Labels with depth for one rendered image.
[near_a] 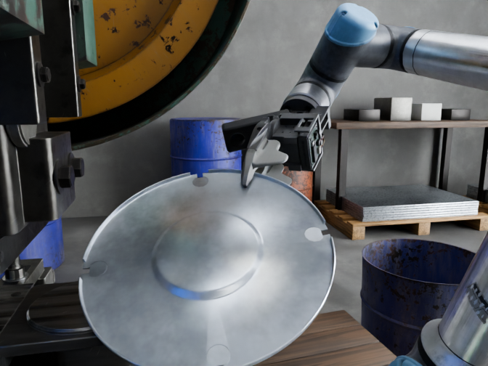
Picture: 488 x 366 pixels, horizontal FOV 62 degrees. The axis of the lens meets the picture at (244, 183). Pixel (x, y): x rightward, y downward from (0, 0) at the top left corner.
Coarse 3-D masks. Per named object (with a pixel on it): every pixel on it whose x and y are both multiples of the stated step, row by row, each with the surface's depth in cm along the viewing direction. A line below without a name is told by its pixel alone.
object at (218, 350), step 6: (216, 348) 39; (222, 348) 38; (210, 354) 38; (216, 354) 38; (222, 354) 38; (228, 354) 38; (210, 360) 38; (216, 360) 38; (222, 360) 38; (228, 360) 38
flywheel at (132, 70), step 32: (96, 0) 74; (128, 0) 75; (160, 0) 76; (192, 0) 74; (96, 32) 75; (128, 32) 76; (160, 32) 74; (192, 32) 75; (128, 64) 74; (160, 64) 75; (96, 96) 74; (128, 96) 75
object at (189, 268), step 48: (144, 192) 56; (192, 192) 55; (240, 192) 55; (288, 192) 54; (96, 240) 50; (144, 240) 49; (192, 240) 48; (240, 240) 48; (288, 240) 48; (96, 288) 45; (144, 288) 44; (192, 288) 43; (240, 288) 43; (288, 288) 43; (144, 336) 40; (192, 336) 40; (240, 336) 39; (288, 336) 39
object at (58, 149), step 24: (0, 144) 35; (24, 144) 37; (48, 144) 38; (0, 168) 35; (24, 168) 38; (48, 168) 39; (72, 168) 41; (0, 192) 36; (24, 192) 39; (48, 192) 39; (72, 192) 47; (0, 216) 36; (24, 216) 39; (48, 216) 39
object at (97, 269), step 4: (92, 264) 47; (96, 264) 47; (100, 264) 47; (104, 264) 47; (92, 268) 47; (96, 268) 47; (100, 268) 47; (104, 268) 47; (92, 272) 46; (96, 272) 46; (100, 272) 46; (104, 272) 46; (92, 276) 46; (96, 276) 46
